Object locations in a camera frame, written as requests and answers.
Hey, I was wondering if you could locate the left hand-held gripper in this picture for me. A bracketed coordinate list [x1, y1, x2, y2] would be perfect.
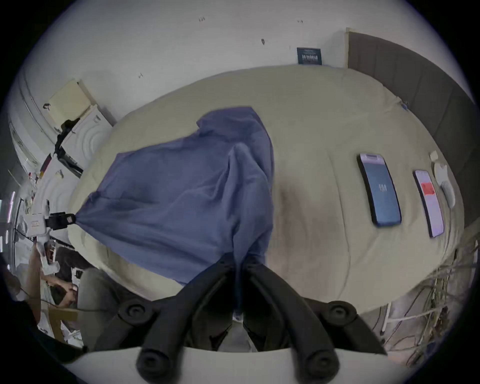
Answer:
[20, 211, 78, 238]

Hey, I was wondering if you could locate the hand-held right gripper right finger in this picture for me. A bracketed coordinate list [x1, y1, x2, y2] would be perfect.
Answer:
[240, 259, 388, 382]

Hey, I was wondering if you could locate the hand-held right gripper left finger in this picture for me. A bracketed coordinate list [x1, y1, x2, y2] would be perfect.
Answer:
[94, 259, 241, 382]

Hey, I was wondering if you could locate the dark blue shirt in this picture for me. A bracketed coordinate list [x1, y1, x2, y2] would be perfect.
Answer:
[73, 106, 275, 286]

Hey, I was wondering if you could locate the person's left hand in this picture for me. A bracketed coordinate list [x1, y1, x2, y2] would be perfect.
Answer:
[55, 281, 80, 305]

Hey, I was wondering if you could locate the white washing machine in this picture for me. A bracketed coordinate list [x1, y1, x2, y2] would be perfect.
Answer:
[58, 105, 116, 170]

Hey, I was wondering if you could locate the pale yellow carton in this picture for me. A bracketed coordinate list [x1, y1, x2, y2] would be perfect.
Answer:
[48, 79, 98, 124]

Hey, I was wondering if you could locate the blue phone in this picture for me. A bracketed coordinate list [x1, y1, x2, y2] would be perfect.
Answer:
[356, 152, 403, 228]

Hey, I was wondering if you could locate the phone with red label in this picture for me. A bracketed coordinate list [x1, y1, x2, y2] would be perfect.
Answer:
[412, 169, 446, 239]

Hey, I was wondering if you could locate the bed with beige sheet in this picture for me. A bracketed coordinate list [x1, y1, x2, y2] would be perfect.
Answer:
[67, 64, 466, 314]

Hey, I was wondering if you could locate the brown padded headboard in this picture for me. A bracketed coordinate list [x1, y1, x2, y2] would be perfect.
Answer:
[347, 31, 480, 229]

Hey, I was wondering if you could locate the bundle of cables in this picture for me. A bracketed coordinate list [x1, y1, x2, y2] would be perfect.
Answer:
[379, 229, 480, 366]

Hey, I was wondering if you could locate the dark blue wall sign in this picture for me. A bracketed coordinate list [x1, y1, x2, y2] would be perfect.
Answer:
[296, 47, 324, 67]

